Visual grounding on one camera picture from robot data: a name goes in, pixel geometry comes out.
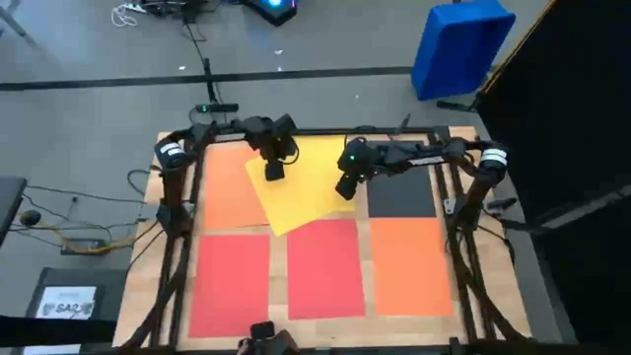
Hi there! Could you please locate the grey metal base bar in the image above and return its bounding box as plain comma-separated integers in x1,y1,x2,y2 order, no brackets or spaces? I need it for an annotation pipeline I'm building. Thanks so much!
502,184,631,233

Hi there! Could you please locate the black clamp handle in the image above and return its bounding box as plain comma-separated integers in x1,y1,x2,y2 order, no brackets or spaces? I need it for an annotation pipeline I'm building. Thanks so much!
485,196,519,211

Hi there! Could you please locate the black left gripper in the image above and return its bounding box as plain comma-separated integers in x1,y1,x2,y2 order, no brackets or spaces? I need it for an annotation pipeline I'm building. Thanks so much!
244,113,300,182

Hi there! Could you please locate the orange paper sheet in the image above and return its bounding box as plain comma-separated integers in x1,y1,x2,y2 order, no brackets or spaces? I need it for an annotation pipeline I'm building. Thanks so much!
203,144,271,232
369,216,455,318

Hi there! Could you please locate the black floor power box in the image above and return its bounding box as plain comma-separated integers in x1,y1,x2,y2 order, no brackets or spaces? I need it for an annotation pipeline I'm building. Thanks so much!
60,238,107,256

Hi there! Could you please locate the white paper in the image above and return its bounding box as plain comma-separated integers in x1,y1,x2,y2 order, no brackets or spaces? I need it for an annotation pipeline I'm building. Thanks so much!
22,343,83,355

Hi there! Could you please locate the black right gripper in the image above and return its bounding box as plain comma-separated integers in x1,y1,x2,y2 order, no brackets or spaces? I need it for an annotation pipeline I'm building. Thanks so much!
334,137,384,201

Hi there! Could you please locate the black metal table frame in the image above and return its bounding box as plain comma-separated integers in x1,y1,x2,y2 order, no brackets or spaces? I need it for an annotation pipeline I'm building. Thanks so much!
117,112,536,355

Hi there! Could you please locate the blue plastic crate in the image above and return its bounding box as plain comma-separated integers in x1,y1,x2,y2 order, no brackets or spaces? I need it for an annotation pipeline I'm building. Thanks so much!
410,0,518,103

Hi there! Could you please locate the white cable coil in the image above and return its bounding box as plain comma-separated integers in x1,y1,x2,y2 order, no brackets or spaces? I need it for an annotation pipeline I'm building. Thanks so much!
110,3,140,29

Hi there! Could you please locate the grey chair leg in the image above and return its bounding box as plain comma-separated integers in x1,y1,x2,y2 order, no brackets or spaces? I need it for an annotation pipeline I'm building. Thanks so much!
0,0,43,53

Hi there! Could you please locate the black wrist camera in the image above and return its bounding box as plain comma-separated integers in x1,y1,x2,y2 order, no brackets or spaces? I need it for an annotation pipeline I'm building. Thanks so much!
274,113,298,140
339,140,369,172

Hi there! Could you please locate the black hub green light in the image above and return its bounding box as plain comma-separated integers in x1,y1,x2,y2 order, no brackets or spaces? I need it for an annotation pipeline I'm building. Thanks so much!
195,102,241,114

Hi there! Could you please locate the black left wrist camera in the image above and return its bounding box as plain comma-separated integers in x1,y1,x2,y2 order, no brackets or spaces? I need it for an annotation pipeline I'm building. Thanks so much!
274,113,298,140

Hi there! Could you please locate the black floor cable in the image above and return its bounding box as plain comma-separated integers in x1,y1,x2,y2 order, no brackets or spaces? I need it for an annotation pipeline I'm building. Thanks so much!
24,184,149,204

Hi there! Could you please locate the black cable bundle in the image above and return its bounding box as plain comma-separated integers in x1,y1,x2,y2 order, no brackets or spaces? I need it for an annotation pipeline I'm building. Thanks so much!
142,0,221,26

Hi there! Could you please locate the black partition panel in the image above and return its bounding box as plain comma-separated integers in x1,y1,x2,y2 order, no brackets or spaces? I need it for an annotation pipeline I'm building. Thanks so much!
475,0,631,355

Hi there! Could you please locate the black cable cover strip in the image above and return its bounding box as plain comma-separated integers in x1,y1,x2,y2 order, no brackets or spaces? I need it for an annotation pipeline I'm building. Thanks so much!
202,57,218,104

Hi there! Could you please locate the black stand foot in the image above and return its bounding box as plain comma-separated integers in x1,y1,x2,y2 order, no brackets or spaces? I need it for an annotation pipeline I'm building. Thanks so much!
436,98,482,113

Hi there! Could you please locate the red paper sheet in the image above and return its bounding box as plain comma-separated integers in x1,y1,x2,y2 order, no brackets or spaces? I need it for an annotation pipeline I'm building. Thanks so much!
286,219,367,320
188,234,271,339

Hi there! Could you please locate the black bar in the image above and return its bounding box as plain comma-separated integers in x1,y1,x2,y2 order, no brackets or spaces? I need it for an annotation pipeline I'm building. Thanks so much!
0,315,118,348

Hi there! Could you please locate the white printed label sheet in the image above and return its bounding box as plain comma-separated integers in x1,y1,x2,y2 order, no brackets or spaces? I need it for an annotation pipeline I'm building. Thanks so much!
35,285,98,320

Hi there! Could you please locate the black computer tower blue light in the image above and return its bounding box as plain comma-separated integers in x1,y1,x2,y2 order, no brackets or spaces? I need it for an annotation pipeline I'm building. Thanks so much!
241,0,300,29

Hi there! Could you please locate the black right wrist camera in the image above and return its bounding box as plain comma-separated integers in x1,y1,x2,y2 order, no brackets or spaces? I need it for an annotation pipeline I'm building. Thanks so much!
339,140,369,172

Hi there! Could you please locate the black floor tape line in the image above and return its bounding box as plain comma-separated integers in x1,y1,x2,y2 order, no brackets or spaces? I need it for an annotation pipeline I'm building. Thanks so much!
0,66,415,94

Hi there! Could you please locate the black paper sheet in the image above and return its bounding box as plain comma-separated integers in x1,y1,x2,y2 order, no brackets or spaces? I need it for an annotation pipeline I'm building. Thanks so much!
367,141,439,219

